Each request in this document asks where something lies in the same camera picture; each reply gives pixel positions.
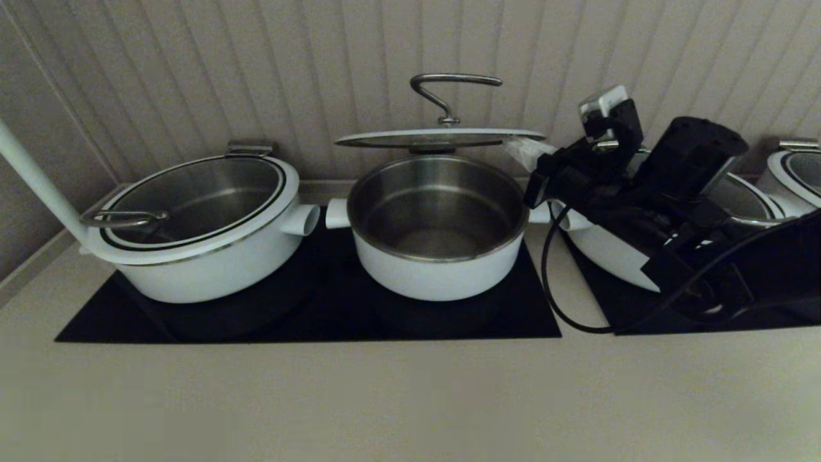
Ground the white pot with stub handles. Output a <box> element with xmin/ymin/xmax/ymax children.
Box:
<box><xmin>325</xmin><ymin>154</ymin><xmax>552</xmax><ymax>302</ymax></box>

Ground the far right white pot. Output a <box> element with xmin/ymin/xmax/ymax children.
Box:
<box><xmin>766</xmin><ymin>149</ymin><xmax>821</xmax><ymax>209</ymax></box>

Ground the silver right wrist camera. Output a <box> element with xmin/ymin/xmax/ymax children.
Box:
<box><xmin>579</xmin><ymin>85</ymin><xmax>631</xmax><ymax>139</ymax></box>

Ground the white long-handled pan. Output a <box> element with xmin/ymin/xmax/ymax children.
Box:
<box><xmin>0</xmin><ymin>119</ymin><xmax>321</xmax><ymax>304</ymax></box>

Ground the wide black glass cooktop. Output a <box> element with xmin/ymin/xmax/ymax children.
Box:
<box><xmin>55</xmin><ymin>218</ymin><xmax>563</xmax><ymax>343</ymax></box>

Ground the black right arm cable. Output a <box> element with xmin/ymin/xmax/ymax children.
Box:
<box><xmin>541</xmin><ymin>198</ymin><xmax>821</xmax><ymax>335</ymax></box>

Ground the glass lid with bent handle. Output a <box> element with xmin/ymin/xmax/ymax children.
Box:
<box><xmin>334</xmin><ymin>73</ymin><xmax>547</xmax><ymax>155</ymax></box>

